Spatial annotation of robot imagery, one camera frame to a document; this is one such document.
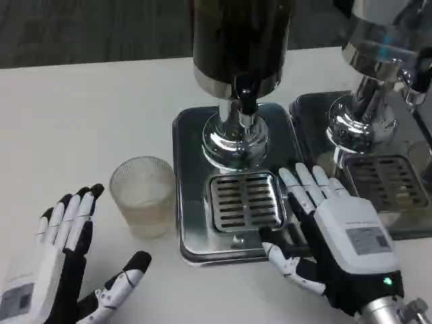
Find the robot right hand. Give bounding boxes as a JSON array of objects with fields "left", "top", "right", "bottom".
[{"left": 259, "top": 163, "right": 405, "bottom": 314}]

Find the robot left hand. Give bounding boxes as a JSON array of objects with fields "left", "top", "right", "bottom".
[{"left": 0, "top": 183, "right": 153, "bottom": 324}]

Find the steel drip grid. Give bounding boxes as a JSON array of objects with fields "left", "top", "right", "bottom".
[
  {"left": 209, "top": 171, "right": 288, "bottom": 234},
  {"left": 343, "top": 153, "right": 430, "bottom": 213}
]

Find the clear ribbed glass cup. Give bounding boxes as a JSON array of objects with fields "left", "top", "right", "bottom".
[{"left": 109, "top": 155, "right": 177, "bottom": 241}]

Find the steel base tray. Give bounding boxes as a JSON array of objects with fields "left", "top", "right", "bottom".
[
  {"left": 289, "top": 90, "right": 432, "bottom": 241},
  {"left": 171, "top": 102, "right": 313, "bottom": 270}
]

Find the steel dispenser tap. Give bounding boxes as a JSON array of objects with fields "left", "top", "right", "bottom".
[{"left": 390, "top": 47, "right": 432, "bottom": 106}]

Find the black dispenser tap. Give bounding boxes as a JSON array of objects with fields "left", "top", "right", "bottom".
[{"left": 234, "top": 72, "right": 260, "bottom": 126}]

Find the clear tank drink dispenser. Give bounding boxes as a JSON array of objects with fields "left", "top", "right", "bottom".
[{"left": 325, "top": 0, "right": 432, "bottom": 169}]

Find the dark tank drink dispenser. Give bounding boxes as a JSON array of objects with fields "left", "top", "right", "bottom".
[{"left": 188, "top": 0, "right": 293, "bottom": 170}]

